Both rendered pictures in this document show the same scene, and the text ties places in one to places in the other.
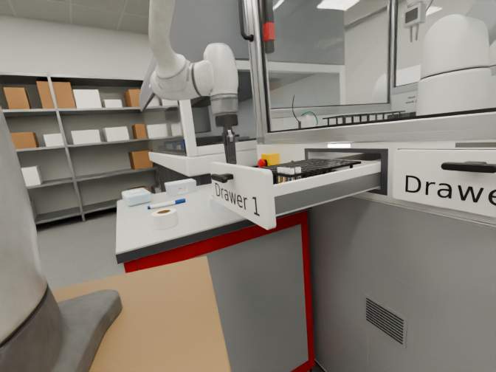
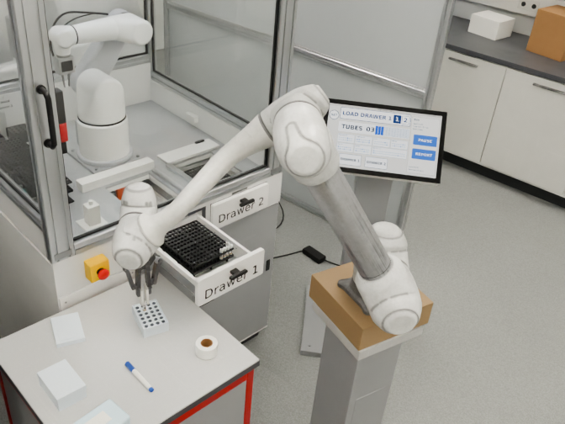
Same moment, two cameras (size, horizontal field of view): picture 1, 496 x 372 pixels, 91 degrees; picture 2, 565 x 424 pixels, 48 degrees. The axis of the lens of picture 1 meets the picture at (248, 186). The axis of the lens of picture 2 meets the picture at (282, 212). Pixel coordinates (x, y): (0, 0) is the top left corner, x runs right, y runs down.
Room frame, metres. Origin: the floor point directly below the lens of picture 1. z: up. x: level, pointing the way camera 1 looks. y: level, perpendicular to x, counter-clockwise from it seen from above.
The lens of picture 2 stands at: (0.98, 1.65, 2.25)
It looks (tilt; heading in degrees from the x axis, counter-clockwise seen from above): 33 degrees down; 250
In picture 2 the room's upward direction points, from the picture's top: 6 degrees clockwise
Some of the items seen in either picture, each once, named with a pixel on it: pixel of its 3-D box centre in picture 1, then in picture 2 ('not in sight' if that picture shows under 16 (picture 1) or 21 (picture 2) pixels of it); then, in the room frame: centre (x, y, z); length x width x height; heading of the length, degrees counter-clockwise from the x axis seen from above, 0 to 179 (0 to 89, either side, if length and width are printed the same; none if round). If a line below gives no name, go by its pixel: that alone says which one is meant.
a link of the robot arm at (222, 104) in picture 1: (224, 105); not in sight; (0.85, 0.05, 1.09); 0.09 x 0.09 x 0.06
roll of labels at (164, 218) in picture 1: (164, 218); (206, 347); (0.68, 0.25, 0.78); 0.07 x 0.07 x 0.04
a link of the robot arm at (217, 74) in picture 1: (217, 71); (139, 209); (0.85, 0.06, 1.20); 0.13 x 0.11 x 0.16; 77
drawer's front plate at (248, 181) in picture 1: (236, 189); (230, 276); (0.55, 0.03, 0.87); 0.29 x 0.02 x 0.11; 27
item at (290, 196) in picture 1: (306, 178); (193, 249); (0.64, -0.16, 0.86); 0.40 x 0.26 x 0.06; 117
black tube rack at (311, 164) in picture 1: (304, 176); (195, 249); (0.64, -0.15, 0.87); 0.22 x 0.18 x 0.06; 117
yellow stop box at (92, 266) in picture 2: (269, 162); (97, 268); (0.98, -0.10, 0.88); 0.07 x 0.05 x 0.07; 27
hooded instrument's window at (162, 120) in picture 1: (220, 122); not in sight; (2.38, 0.20, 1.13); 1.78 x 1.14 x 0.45; 27
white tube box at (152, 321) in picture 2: (227, 198); (150, 318); (0.83, 0.08, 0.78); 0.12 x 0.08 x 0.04; 101
